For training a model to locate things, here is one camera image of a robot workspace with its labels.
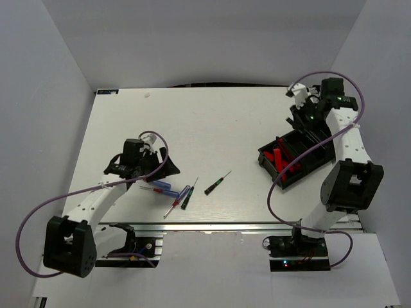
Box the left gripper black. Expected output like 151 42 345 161
136 147 180 182

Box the green black precision screwdriver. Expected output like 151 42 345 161
180 178 198 210

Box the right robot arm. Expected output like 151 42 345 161
273 73 384 256

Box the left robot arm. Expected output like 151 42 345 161
43 131 168 278

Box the black divided container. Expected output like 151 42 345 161
258 127 335 189

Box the blue label sticker left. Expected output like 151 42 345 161
96 89 119 95

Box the blue handle screwdriver upper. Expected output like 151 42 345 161
149 180 171 190

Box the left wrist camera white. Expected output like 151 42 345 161
139 133 157 152

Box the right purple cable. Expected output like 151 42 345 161
267 71 367 269

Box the purple cable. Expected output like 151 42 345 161
15 130 170 277
267 71 367 269

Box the blue handle screwdriver lower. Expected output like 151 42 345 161
140 186 179 198

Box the blue handle screwdriver tilted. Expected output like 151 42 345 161
163 185 191 219

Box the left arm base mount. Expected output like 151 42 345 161
94 223 163 268

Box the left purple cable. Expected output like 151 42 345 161
15 130 170 277

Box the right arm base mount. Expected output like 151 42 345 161
262 236 331 273

